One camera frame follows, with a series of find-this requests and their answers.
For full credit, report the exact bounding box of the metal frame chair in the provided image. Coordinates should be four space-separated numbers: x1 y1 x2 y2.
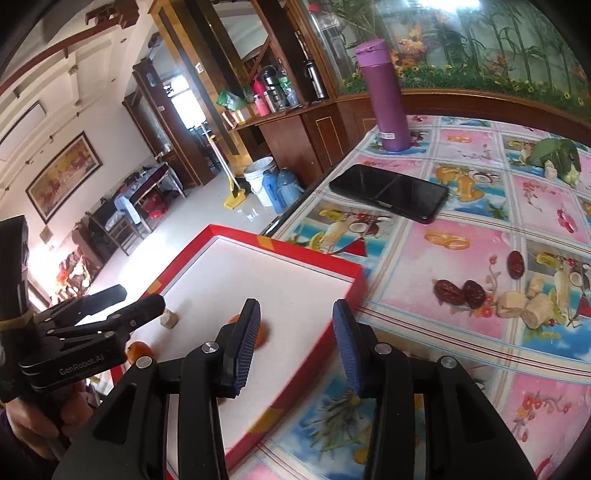
85 215 139 257

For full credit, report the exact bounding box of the glass panel with flower print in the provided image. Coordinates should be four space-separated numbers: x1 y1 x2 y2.
295 0 591 100

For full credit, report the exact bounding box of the green leafy vegetable bunch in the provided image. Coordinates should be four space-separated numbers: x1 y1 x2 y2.
526 137 583 185

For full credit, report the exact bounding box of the green plastic bag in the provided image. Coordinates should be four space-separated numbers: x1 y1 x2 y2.
217 90 247 112

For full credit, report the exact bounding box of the clear plastic bottle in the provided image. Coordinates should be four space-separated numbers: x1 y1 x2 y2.
278 69 298 107

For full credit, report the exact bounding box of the colourful printed tablecloth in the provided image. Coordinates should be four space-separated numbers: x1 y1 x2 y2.
231 113 591 480

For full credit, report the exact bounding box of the purple thermos bottle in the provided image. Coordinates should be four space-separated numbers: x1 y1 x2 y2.
355 39 411 153

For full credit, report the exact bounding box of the person's left hand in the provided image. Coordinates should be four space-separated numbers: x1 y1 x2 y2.
7 380 100 457

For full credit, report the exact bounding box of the orange mandarin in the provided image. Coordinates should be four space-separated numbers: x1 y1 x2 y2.
228 314 269 349
126 342 155 367

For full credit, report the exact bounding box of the white plastic bucket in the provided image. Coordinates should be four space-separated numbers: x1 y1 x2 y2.
243 157 278 207

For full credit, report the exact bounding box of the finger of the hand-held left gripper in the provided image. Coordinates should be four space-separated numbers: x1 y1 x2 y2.
44 285 128 325
59 294 166 345

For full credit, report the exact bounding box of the pink bottle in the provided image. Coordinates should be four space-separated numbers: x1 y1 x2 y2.
252 78 271 117

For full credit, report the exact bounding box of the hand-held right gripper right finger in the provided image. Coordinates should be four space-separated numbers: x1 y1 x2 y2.
332 298 539 480

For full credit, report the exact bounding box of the grey thermos flask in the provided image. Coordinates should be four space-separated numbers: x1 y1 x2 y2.
261 67 287 112

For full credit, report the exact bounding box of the black smartphone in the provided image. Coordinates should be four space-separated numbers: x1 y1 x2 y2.
329 164 451 225

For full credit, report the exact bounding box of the red box with white inside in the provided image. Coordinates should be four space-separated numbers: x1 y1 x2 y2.
90 224 368 480

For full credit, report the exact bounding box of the wooden cabinet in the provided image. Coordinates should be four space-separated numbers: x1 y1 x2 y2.
226 90 591 190

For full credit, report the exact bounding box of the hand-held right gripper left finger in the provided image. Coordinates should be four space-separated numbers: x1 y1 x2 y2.
51 298 263 480

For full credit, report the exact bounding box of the red gift box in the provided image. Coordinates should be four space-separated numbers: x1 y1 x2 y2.
222 104 257 127

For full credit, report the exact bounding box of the framed wall painting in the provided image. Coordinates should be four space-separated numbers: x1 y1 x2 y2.
25 131 103 224

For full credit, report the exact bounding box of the black steel thermos flask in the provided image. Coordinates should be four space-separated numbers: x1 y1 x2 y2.
302 60 328 100

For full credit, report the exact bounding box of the dark side table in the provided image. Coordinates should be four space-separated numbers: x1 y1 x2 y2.
88 166 185 241

